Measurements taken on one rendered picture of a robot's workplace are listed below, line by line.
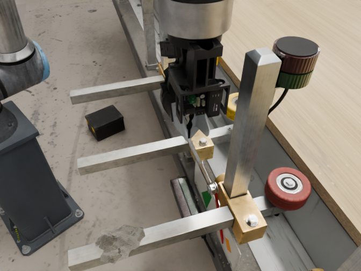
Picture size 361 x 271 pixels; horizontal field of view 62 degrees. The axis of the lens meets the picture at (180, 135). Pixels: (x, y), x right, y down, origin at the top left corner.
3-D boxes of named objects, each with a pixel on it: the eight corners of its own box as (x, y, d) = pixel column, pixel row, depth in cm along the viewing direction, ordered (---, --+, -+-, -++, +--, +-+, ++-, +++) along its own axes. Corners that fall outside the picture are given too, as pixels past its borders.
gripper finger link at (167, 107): (163, 123, 49) (161, 79, 43) (161, 118, 51) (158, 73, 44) (190, 118, 50) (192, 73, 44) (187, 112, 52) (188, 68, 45)
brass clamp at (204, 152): (192, 163, 76) (193, 149, 73) (177, 128, 85) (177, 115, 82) (215, 157, 78) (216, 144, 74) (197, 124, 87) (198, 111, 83)
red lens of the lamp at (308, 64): (284, 76, 38) (289, 61, 37) (261, 54, 42) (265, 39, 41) (324, 69, 40) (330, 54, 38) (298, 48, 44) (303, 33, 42)
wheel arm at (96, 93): (73, 107, 88) (69, 95, 85) (72, 100, 90) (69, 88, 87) (211, 82, 97) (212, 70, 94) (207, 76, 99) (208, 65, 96)
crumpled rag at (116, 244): (97, 269, 49) (94, 263, 48) (93, 232, 54) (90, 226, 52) (149, 254, 51) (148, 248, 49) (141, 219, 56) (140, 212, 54)
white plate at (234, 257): (232, 275, 64) (238, 255, 57) (193, 181, 82) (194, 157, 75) (235, 274, 64) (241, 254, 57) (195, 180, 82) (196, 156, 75)
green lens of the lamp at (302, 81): (280, 92, 40) (283, 78, 39) (258, 69, 44) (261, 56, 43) (318, 85, 41) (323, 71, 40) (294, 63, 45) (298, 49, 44)
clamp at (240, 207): (239, 245, 56) (243, 232, 53) (212, 189, 66) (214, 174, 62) (265, 237, 58) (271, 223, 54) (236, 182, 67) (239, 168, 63)
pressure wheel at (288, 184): (268, 235, 60) (282, 204, 52) (250, 202, 66) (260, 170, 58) (303, 225, 62) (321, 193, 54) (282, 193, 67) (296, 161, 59)
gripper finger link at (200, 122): (196, 156, 51) (199, 115, 44) (186, 133, 55) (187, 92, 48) (214, 152, 52) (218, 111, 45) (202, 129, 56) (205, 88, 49)
